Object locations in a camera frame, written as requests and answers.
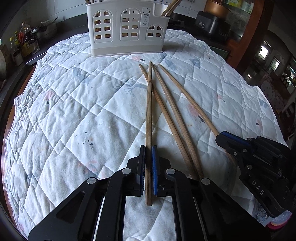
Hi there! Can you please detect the copper coloured pot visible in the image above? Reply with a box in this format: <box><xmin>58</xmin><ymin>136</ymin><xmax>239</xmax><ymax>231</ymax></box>
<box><xmin>204</xmin><ymin>1</ymin><xmax>231</xmax><ymax>19</ymax></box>

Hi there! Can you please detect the white plastic utensil holder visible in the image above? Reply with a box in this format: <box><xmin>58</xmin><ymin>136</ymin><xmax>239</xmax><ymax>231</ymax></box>
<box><xmin>86</xmin><ymin>1</ymin><xmax>169</xmax><ymax>56</ymax></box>

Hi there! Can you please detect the black rice cooker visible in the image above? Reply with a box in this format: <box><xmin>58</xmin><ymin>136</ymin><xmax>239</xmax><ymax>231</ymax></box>
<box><xmin>195</xmin><ymin>11</ymin><xmax>230</xmax><ymax>39</ymax></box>

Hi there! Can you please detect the clear plastic bottle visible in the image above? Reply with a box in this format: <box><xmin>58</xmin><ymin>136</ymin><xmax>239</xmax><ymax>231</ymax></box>
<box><xmin>10</xmin><ymin>37</ymin><xmax>23</xmax><ymax>66</ymax></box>

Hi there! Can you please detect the white quilted cloth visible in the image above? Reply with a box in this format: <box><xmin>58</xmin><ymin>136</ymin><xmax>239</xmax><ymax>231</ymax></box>
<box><xmin>4</xmin><ymin>30</ymin><xmax>284</xmax><ymax>237</ymax></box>

